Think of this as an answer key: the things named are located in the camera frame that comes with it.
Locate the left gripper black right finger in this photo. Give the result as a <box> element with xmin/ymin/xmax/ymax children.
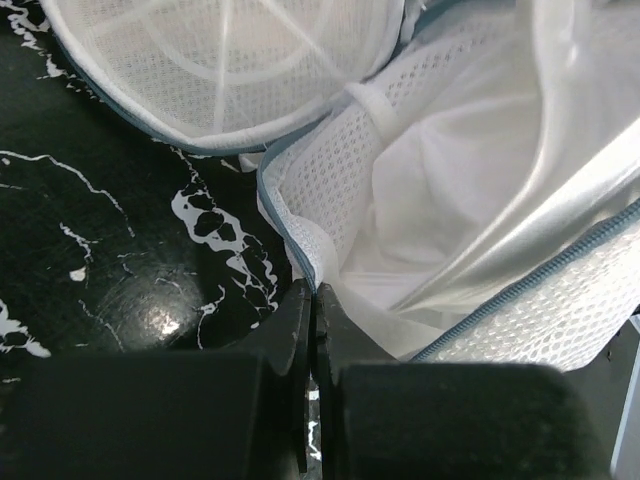
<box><xmin>314</xmin><ymin>285</ymin><xmax>610</xmax><ymax>479</ymax></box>

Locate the white bra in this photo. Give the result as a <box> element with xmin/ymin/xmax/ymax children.
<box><xmin>341</xmin><ymin>55</ymin><xmax>639</xmax><ymax>317</ymax></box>

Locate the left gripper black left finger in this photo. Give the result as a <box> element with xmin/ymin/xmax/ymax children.
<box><xmin>1</xmin><ymin>281</ymin><xmax>312</xmax><ymax>479</ymax></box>

